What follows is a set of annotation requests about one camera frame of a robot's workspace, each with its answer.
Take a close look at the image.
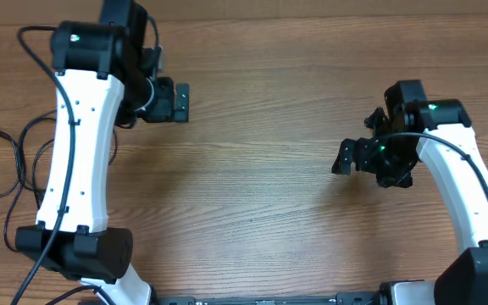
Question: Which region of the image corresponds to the black long usb cable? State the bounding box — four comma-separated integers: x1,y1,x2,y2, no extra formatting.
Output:
0,108,119,253

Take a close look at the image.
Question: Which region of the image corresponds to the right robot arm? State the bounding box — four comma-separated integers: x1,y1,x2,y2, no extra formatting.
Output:
331,80,488,305

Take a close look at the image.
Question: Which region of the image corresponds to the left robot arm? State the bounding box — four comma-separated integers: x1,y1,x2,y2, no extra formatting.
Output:
15,0,190,304

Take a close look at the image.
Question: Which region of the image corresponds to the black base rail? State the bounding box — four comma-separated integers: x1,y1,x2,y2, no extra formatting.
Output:
158,291,389,305

